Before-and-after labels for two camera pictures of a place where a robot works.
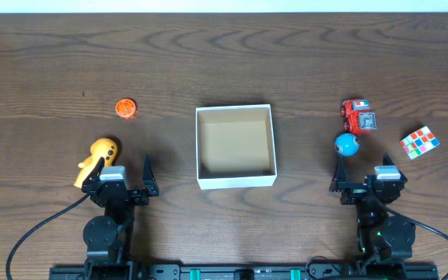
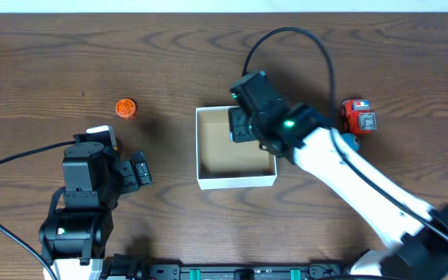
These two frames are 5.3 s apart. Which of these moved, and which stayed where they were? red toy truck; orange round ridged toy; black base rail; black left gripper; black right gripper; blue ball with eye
Moved: black right gripper; black left gripper
Stayed: blue ball with eye; black base rail; orange round ridged toy; red toy truck
